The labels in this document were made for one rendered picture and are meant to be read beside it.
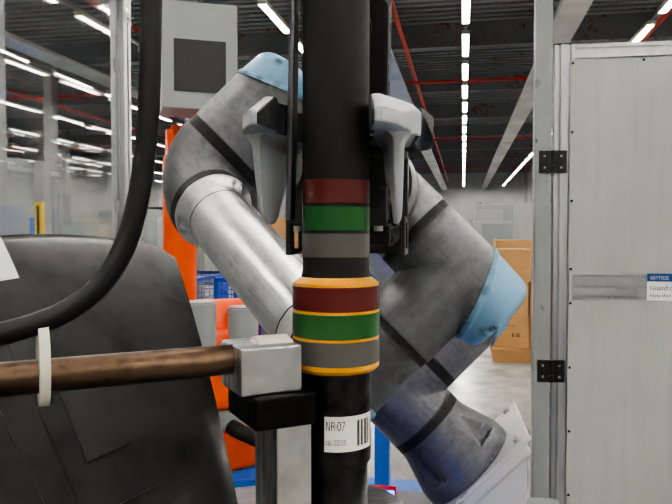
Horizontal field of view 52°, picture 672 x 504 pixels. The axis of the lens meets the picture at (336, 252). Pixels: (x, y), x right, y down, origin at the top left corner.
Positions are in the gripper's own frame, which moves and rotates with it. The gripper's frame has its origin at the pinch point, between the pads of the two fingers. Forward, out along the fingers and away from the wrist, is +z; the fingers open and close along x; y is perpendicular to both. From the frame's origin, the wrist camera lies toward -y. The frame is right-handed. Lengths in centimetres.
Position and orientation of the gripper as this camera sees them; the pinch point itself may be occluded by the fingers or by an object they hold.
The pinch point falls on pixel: (319, 103)
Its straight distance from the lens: 32.2
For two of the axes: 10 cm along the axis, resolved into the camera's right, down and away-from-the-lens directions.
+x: -9.9, 0.0, 1.4
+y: 0.0, 10.0, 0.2
